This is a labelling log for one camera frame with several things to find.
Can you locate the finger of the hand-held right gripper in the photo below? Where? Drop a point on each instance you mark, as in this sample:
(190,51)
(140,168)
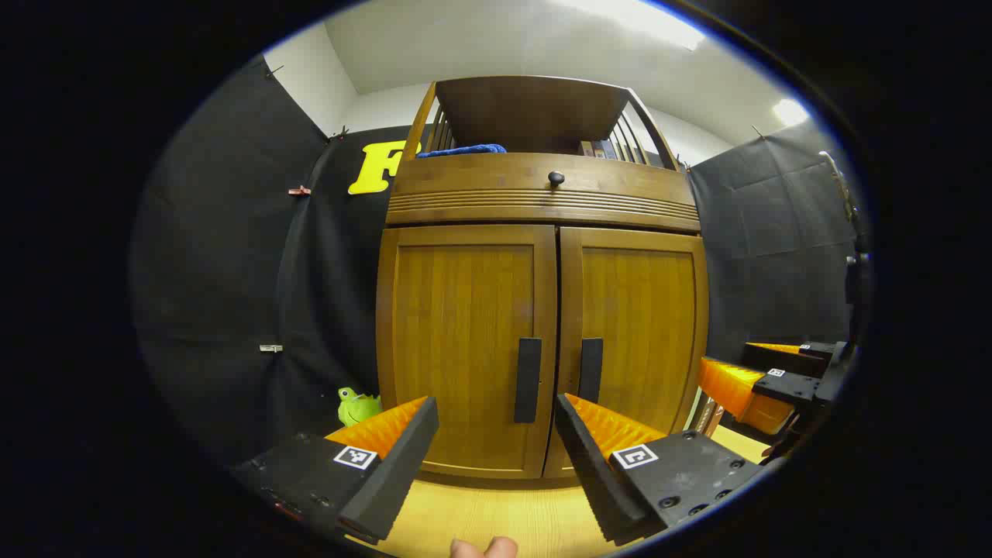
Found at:
(790,387)
(783,360)

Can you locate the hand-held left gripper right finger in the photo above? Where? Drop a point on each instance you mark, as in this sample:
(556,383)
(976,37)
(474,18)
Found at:
(593,473)

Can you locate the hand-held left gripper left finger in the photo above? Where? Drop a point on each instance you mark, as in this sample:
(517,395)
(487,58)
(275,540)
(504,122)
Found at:
(387,480)

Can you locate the wooden cabinet door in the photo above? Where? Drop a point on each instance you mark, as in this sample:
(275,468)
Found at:
(457,333)
(643,333)

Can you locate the wooden double-door shoe cabinet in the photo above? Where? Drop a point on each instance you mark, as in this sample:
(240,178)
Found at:
(535,108)

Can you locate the green frog toy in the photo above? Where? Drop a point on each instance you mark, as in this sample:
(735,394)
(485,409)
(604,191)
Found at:
(356,407)

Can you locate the small ceiling light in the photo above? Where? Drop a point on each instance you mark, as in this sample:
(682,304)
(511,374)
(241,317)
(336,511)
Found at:
(790,112)

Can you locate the blue book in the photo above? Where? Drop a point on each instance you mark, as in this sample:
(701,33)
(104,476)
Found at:
(607,149)

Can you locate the brown book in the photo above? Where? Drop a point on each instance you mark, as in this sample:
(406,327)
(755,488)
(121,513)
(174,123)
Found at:
(587,149)

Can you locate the black drawer knob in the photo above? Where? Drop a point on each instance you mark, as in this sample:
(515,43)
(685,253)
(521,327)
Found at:
(556,178)

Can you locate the wooden drawer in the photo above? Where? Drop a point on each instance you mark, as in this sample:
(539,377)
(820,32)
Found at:
(465,178)

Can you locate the blue cloth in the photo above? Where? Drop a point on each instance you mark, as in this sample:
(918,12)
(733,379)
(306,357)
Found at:
(465,149)

